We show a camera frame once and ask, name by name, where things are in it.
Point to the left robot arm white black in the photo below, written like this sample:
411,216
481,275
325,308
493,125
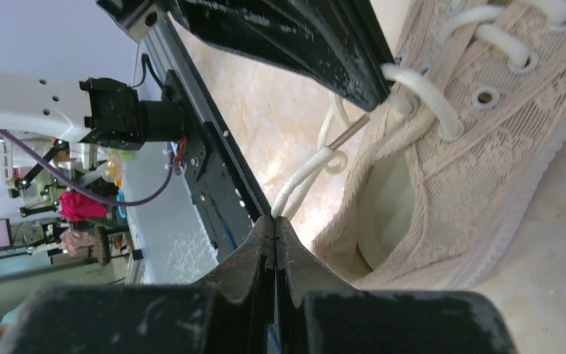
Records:
102,111

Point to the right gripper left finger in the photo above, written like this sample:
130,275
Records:
226,311

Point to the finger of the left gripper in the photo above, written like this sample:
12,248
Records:
338,44

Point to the white shoelace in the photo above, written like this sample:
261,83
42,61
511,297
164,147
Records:
337,129

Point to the beige lace sneaker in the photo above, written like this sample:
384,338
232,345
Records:
421,212

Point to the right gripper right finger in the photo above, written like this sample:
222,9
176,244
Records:
321,313

